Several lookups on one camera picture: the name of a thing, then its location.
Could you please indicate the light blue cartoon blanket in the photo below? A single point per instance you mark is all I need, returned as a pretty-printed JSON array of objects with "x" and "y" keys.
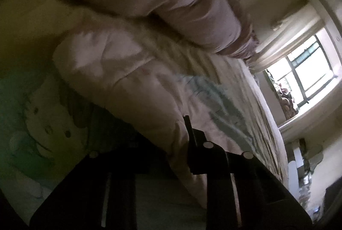
[{"x": 46, "y": 127}]

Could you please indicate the pink quilted jacket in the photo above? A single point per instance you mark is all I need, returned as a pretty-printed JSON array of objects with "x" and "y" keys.
[{"x": 104, "y": 60}]

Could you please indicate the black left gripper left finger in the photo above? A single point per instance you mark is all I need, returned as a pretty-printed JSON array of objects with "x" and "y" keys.
[{"x": 99, "y": 193}]

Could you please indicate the clothes pile on windowsill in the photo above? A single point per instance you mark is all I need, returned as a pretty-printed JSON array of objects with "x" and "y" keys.
[{"x": 284, "y": 96}]

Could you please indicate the black wall television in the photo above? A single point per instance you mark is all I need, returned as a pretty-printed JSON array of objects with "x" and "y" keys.
[{"x": 332, "y": 200}]

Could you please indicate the left cream curtain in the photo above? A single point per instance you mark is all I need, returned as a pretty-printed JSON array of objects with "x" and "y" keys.
[{"x": 293, "y": 31}]

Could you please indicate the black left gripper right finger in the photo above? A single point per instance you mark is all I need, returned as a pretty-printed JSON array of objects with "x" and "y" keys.
[{"x": 241, "y": 192}]

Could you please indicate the white curved low bench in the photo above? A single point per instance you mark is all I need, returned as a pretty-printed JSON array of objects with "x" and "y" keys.
[{"x": 293, "y": 179}]

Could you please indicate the window with dark frame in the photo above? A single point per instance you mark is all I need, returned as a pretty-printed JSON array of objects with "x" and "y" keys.
[{"x": 306, "y": 71}]

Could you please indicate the grey desk with clutter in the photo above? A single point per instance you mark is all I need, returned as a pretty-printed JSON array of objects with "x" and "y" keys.
[{"x": 307, "y": 159}]

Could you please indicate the beige bed sheet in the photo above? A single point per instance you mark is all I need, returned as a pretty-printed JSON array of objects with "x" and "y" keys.
[{"x": 31, "y": 30}]

